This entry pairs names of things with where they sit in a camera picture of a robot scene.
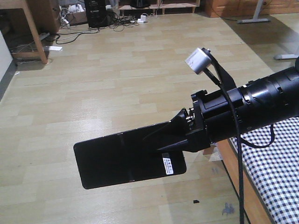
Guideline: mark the white power adapter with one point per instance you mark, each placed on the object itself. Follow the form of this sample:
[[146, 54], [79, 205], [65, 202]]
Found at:
[[142, 19]]

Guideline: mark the wooden table leg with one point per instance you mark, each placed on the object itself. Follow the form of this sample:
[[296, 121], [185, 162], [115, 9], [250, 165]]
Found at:
[[22, 4]]

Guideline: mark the black foldable phone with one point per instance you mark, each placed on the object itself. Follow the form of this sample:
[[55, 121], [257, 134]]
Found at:
[[125, 157]]

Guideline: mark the black computer tower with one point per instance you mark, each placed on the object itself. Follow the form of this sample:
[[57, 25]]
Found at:
[[96, 13]]

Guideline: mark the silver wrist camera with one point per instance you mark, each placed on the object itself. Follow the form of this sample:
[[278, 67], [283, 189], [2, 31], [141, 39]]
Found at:
[[198, 60]]

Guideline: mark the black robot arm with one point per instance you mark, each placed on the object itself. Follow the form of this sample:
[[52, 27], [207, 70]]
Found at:
[[266, 101]]

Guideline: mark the black white checkered bedsheet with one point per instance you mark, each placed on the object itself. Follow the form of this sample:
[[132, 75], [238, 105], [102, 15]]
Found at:
[[274, 170]]

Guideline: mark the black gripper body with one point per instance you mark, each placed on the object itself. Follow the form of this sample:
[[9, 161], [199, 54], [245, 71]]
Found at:
[[216, 118]]

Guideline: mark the wooden shelf unit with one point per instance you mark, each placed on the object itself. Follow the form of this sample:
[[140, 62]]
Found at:
[[155, 5]]

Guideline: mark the wooden wardrobe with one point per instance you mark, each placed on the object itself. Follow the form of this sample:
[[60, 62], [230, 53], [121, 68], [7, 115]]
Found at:
[[228, 8]]

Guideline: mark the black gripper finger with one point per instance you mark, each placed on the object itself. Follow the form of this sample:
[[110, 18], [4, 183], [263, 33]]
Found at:
[[169, 146], [177, 125]]

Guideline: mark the white desk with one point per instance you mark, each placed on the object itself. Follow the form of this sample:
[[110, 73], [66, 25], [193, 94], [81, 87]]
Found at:
[[256, 19]]

